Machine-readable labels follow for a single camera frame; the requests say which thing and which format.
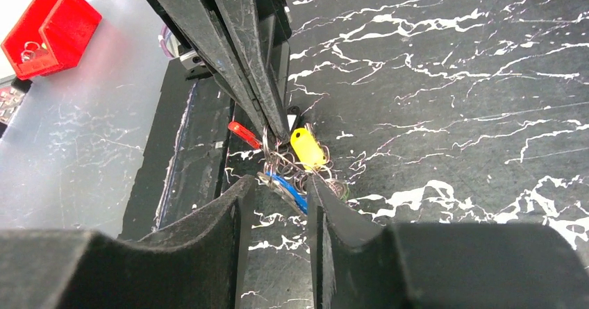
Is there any red handled keyring with keys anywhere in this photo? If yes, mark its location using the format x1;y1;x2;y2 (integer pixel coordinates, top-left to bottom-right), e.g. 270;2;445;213
228;106;349;201

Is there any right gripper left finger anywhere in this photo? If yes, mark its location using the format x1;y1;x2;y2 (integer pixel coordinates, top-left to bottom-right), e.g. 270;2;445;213
1;175;256;308

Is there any blue tagged key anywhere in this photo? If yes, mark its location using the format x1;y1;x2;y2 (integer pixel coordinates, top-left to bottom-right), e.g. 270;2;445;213
257;172;308;216

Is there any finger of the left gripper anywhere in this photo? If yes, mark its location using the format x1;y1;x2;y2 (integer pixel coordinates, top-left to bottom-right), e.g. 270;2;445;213
215;0;291;142
147;0;267;133

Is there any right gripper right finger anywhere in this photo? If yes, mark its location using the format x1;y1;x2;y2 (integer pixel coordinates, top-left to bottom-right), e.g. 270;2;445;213
307;176;588;308

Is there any red plastic bin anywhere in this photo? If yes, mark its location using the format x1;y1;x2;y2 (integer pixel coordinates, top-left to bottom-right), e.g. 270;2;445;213
1;0;102;80

